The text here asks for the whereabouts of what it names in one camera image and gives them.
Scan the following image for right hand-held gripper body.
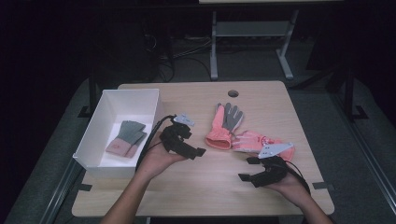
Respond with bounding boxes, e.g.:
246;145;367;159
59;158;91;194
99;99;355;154
250;142;294;189

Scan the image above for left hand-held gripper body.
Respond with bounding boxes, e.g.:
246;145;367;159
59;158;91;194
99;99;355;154
159;113;195;157

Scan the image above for pink glove with red print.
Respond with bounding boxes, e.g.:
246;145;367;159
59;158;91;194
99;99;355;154
232;130;296;162

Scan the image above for pink glove with grey palm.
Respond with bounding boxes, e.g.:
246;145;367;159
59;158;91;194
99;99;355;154
205;102;246;151

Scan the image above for grey pink fingerless glove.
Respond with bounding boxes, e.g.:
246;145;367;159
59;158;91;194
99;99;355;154
105;120;147;157
124;130;149;159

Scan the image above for white box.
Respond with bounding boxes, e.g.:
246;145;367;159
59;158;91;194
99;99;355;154
72;89;165;180

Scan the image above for person's right hand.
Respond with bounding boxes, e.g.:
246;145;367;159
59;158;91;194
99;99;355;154
267;170;310;207

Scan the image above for person's left hand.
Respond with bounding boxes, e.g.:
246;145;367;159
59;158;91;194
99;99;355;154
135;132;189;182

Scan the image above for grey metal stand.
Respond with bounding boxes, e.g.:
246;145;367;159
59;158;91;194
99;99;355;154
209;8;299;81

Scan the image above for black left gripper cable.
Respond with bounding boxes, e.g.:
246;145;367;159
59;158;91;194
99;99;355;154
135;114;177;171

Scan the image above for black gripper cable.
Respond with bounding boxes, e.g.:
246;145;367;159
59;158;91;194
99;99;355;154
285;160;312;196
135;114;177;171

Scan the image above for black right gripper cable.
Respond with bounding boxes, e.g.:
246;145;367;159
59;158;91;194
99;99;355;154
285;160;312;196

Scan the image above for bundle of floor cables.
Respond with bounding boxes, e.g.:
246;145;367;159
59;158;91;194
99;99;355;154
143;31;213;83

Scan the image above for metal floor rail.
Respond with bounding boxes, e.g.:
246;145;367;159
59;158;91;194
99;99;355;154
38;160;82;224
330;92;396;207

